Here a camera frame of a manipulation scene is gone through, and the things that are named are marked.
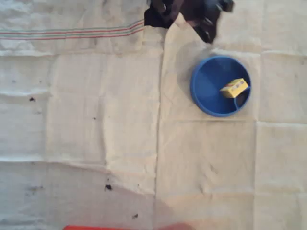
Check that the red plastic object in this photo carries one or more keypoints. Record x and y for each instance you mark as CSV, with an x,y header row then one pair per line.
x,y
108,227

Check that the small yellow block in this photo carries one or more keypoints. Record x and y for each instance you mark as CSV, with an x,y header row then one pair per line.
x,y
233,88

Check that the blue round bowl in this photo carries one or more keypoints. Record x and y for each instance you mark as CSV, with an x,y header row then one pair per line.
x,y
211,93

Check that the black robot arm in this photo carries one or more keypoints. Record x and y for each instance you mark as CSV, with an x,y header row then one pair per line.
x,y
160,14

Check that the white cloth with striped border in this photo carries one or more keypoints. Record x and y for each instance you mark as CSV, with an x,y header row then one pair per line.
x,y
96,148

